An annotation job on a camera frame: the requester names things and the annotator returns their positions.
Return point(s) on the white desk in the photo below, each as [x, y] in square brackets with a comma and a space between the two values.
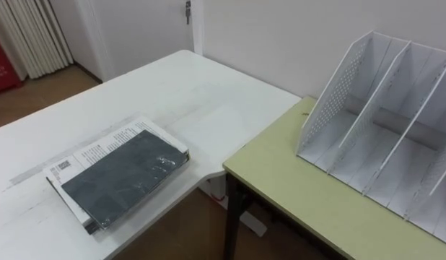
[194, 101]

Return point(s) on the green table with black legs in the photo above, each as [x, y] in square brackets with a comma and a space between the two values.
[280, 180]

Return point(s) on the dark grey book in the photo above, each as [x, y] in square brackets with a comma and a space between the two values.
[125, 177]

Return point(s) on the white printed book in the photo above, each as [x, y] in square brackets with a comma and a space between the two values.
[100, 148]

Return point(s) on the white door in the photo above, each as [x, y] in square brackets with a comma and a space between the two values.
[143, 32]

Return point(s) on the white perforated file organizer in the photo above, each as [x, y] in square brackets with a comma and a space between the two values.
[385, 144]

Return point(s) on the white pleated curtain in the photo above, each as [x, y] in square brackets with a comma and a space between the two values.
[31, 34]

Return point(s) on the red cabinet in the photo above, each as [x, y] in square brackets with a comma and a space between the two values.
[1, 72]

